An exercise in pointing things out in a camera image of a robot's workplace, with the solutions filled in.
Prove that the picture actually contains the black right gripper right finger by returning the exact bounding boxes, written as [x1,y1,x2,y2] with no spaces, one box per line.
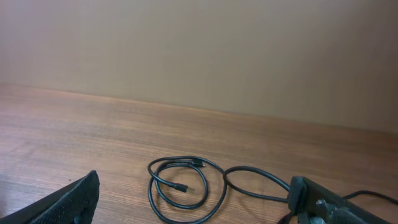
[288,176,392,224]

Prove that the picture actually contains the long black USB cable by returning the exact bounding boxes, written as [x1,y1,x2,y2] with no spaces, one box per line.
[222,166,398,224]

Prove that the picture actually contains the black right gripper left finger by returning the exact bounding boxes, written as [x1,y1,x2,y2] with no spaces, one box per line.
[1,170,100,224]

